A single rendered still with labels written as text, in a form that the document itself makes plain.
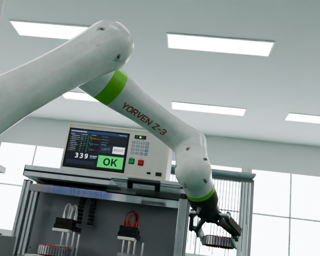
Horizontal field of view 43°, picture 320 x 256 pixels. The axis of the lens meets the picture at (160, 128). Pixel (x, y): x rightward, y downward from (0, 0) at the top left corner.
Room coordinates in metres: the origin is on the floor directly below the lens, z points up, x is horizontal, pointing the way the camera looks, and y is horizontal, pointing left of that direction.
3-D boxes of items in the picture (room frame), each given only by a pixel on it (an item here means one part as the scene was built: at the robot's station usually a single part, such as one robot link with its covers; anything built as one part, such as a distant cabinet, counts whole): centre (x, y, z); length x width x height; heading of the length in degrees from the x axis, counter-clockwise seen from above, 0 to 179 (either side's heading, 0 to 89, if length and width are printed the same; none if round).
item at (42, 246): (1.51, 0.31, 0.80); 0.11 x 0.11 x 0.04
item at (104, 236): (1.75, 0.17, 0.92); 0.66 x 0.01 x 0.30; 85
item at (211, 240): (1.46, -0.26, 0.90); 0.11 x 0.11 x 0.04
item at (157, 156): (1.82, 0.15, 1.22); 0.44 x 0.39 x 0.20; 85
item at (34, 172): (1.82, 0.16, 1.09); 0.68 x 0.44 x 0.05; 85
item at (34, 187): (1.60, 0.18, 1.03); 0.62 x 0.01 x 0.03; 85
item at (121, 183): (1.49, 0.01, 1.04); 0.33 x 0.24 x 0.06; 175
